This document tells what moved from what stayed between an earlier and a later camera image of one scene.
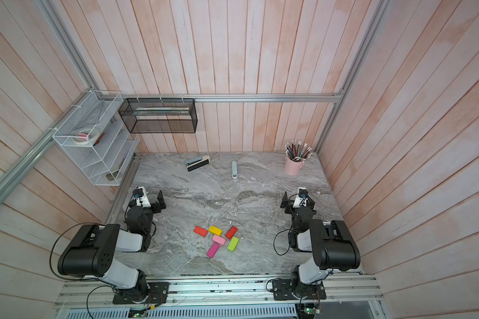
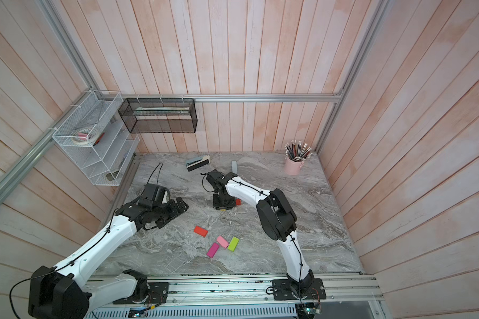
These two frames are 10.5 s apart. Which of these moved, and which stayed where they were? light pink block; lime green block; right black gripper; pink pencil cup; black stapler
Moved: light pink block; right black gripper
Stayed: pink pencil cup; black stapler; lime green block
